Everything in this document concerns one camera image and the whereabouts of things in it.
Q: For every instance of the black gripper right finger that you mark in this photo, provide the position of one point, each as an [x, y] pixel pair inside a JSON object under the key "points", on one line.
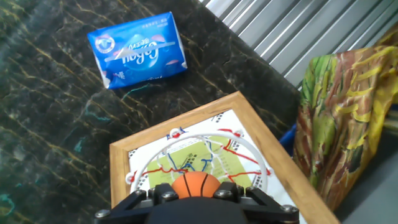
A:
{"points": [[261, 203]]}

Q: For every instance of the white toy basketball hoop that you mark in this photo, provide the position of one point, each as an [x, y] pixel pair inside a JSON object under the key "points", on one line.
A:
{"points": [[248, 146]]}

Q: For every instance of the blue tissue pack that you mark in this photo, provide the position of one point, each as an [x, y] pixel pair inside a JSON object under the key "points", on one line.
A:
{"points": [[136, 49]]}

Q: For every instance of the orange mini basketball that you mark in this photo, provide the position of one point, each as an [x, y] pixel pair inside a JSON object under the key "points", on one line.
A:
{"points": [[196, 185]]}

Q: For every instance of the crumpled yellow green wrapper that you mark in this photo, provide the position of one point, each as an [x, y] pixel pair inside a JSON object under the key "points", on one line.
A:
{"points": [[342, 118]]}

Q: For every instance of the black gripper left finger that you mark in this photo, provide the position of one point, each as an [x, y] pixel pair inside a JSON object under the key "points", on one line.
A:
{"points": [[136, 205]]}

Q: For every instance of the dark marble pattern mat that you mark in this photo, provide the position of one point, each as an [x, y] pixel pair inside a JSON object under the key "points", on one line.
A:
{"points": [[56, 124]]}

